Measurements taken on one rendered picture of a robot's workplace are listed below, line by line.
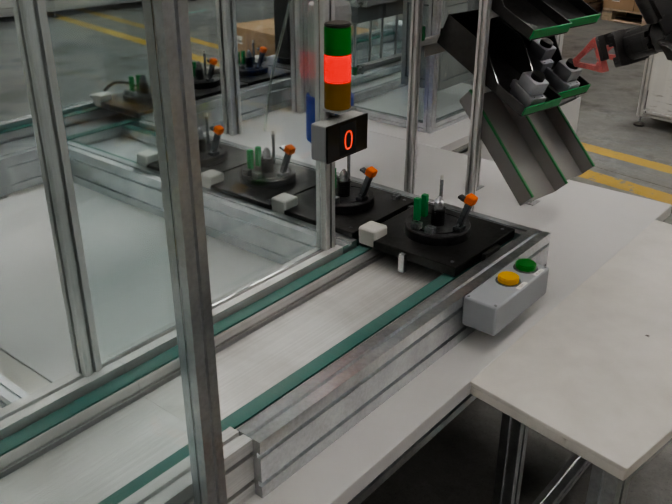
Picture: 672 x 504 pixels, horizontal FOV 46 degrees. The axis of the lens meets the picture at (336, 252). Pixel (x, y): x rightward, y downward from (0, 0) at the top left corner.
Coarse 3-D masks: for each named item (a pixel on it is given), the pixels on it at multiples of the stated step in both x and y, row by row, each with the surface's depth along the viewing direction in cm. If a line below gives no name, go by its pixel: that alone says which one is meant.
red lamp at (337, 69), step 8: (328, 56) 143; (336, 56) 143; (344, 56) 143; (328, 64) 143; (336, 64) 143; (344, 64) 143; (328, 72) 144; (336, 72) 143; (344, 72) 144; (328, 80) 145; (336, 80) 144; (344, 80) 144
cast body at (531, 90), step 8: (528, 72) 169; (536, 72) 168; (512, 80) 174; (520, 80) 170; (528, 80) 168; (536, 80) 168; (544, 80) 169; (512, 88) 172; (520, 88) 170; (528, 88) 169; (536, 88) 168; (544, 88) 170; (520, 96) 171; (528, 96) 169; (536, 96) 170; (544, 96) 170; (528, 104) 169
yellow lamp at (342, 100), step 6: (324, 84) 146; (330, 84) 145; (336, 84) 144; (342, 84) 145; (348, 84) 145; (324, 90) 147; (330, 90) 145; (336, 90) 145; (342, 90) 145; (348, 90) 146; (324, 96) 147; (330, 96) 146; (336, 96) 145; (342, 96) 145; (348, 96) 146; (324, 102) 148; (330, 102) 146; (336, 102) 146; (342, 102) 146; (348, 102) 147; (330, 108) 147; (336, 108) 146; (342, 108) 146; (348, 108) 147
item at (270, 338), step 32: (320, 256) 160; (352, 256) 163; (384, 256) 170; (256, 288) 148; (288, 288) 150; (320, 288) 156; (352, 288) 157; (384, 288) 157; (416, 288) 157; (224, 320) 140; (256, 320) 143; (288, 320) 146; (320, 320) 146; (352, 320) 146; (384, 320) 140; (224, 352) 136; (256, 352) 136; (288, 352) 136; (320, 352) 136; (224, 384) 128; (256, 384) 128; (288, 384) 123; (224, 416) 120
